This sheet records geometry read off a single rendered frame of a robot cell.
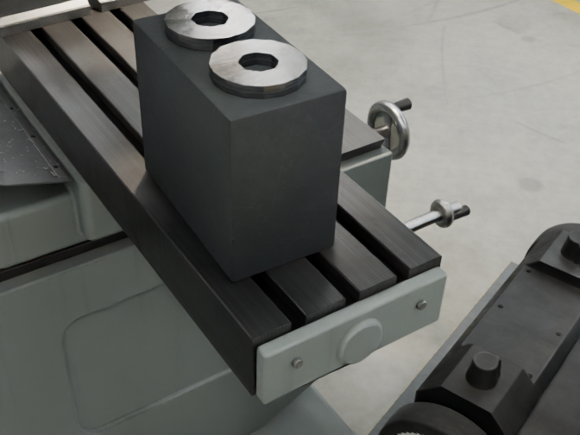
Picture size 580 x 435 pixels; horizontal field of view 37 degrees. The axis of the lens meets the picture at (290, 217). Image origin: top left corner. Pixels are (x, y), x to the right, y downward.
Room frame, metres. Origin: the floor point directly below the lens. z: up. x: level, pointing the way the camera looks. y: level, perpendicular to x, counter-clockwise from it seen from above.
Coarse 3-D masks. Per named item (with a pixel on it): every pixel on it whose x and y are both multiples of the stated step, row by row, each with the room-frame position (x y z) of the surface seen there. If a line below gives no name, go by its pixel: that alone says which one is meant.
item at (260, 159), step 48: (144, 48) 0.78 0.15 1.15; (192, 48) 0.74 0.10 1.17; (240, 48) 0.72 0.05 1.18; (288, 48) 0.73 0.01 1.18; (144, 96) 0.79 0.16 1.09; (192, 96) 0.68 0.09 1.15; (240, 96) 0.66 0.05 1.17; (288, 96) 0.66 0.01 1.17; (336, 96) 0.67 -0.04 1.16; (144, 144) 0.80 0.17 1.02; (192, 144) 0.68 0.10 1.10; (240, 144) 0.62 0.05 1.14; (288, 144) 0.65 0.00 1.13; (336, 144) 0.68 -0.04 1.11; (192, 192) 0.69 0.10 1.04; (240, 192) 0.62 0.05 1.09; (288, 192) 0.65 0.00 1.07; (336, 192) 0.68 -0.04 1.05; (240, 240) 0.62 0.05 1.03; (288, 240) 0.65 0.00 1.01
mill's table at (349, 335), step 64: (0, 64) 1.15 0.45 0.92; (64, 64) 1.09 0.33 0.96; (128, 64) 1.05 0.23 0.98; (64, 128) 0.93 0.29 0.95; (128, 128) 0.91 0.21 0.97; (128, 192) 0.77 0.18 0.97; (192, 256) 0.66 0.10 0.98; (320, 256) 0.67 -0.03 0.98; (384, 256) 0.68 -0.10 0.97; (256, 320) 0.57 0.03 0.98; (320, 320) 0.58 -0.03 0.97; (384, 320) 0.61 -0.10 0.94; (256, 384) 0.54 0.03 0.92
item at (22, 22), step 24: (0, 0) 1.14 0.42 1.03; (24, 0) 1.16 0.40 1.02; (48, 0) 1.18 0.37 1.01; (72, 0) 1.20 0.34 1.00; (96, 0) 1.22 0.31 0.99; (120, 0) 1.23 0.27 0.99; (144, 0) 1.26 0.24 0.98; (0, 24) 1.12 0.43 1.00; (24, 24) 1.14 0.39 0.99; (48, 24) 1.16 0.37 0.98
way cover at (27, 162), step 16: (0, 96) 1.07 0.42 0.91; (0, 112) 1.02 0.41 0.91; (16, 112) 1.03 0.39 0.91; (0, 128) 0.98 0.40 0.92; (16, 128) 0.99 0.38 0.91; (32, 128) 1.00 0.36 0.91; (0, 144) 0.93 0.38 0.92; (16, 144) 0.94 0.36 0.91; (32, 144) 0.95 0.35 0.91; (0, 160) 0.89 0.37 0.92; (16, 160) 0.90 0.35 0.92; (32, 160) 0.91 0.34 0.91; (48, 160) 0.92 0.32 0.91; (0, 176) 0.85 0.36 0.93; (16, 176) 0.86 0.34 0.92; (32, 176) 0.87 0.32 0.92; (48, 176) 0.88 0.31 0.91; (64, 176) 0.88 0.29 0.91
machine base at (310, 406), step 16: (304, 400) 1.13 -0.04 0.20; (320, 400) 1.13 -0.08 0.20; (288, 416) 1.09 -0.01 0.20; (304, 416) 1.09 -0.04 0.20; (320, 416) 1.09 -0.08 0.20; (336, 416) 1.09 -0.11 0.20; (256, 432) 1.04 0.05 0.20; (272, 432) 1.05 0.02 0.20; (288, 432) 1.05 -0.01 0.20; (304, 432) 1.05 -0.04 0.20; (320, 432) 1.05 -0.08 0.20; (336, 432) 1.05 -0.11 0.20; (352, 432) 1.07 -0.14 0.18
